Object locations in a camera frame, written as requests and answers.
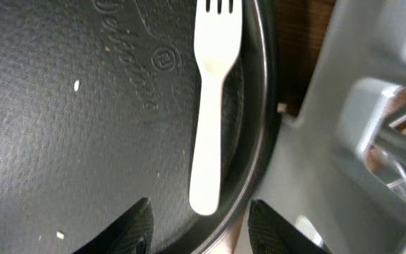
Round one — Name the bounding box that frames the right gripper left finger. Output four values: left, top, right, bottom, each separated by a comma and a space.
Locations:
74, 198, 154, 254

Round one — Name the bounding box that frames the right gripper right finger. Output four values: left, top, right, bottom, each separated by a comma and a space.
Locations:
247, 200, 331, 254

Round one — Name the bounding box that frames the grey dishwasher rack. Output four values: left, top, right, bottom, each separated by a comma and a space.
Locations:
254, 1, 406, 253

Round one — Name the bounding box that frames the round black tray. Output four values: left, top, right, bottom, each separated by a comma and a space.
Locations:
0, 0, 280, 253

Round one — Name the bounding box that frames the white plastic fork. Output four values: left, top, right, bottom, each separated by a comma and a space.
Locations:
189, 0, 242, 216

